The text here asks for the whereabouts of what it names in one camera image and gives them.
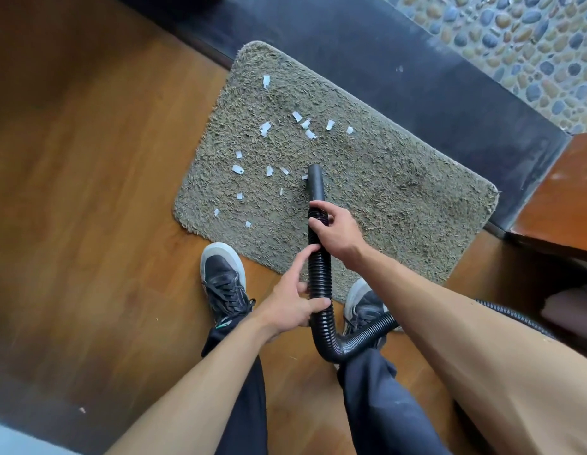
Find person's right hand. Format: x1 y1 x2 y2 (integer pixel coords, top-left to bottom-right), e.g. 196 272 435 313
308 201 370 272

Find person's left black sneaker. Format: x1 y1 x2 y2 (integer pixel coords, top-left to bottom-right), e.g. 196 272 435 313
200 242 256 330

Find person's left hand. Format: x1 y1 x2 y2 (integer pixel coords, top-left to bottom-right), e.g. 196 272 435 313
253 248 332 343

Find person's black sneaker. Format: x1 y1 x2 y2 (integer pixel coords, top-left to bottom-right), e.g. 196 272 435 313
200 242 256 330
343 278 404 350

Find black ribbed vacuum hose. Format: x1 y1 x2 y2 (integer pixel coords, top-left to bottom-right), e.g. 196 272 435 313
306 164 557 365

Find person's left forearm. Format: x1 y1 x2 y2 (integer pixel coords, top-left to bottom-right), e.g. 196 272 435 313
104 312 281 455

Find person's dark trousers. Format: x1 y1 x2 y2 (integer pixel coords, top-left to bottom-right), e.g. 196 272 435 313
201 312 454 455

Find dark stone door threshold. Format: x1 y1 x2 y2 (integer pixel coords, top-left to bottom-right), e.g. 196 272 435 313
111 0 572 240

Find person's right forearm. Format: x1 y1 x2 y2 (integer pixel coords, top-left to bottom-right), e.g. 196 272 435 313
354 245 587 455

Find white object edge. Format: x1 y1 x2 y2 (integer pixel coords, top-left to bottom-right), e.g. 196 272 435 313
0 421 78 455

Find scattered white paper scraps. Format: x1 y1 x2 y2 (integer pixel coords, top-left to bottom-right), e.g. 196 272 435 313
213 75 355 231

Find brown wooden furniture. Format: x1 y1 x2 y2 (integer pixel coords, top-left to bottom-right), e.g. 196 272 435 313
506 131 587 262

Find pink soft object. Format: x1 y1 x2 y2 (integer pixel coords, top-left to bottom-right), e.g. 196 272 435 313
541 288 587 338

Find person's right black sneaker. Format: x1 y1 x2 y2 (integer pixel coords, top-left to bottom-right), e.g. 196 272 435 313
343 278 404 350

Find grey shaggy floor mat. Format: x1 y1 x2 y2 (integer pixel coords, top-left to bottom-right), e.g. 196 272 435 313
173 41 500 304

